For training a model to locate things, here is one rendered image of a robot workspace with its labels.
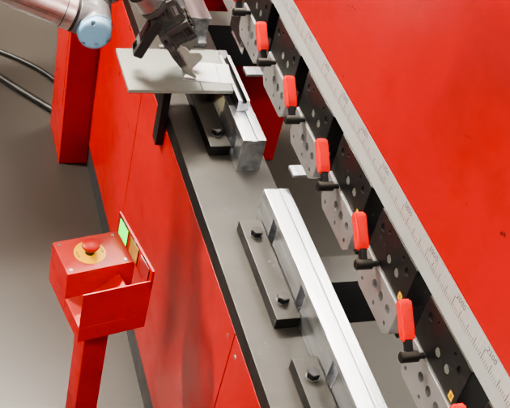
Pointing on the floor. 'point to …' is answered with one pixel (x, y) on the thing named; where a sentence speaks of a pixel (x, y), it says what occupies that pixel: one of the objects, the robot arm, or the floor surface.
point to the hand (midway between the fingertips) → (189, 67)
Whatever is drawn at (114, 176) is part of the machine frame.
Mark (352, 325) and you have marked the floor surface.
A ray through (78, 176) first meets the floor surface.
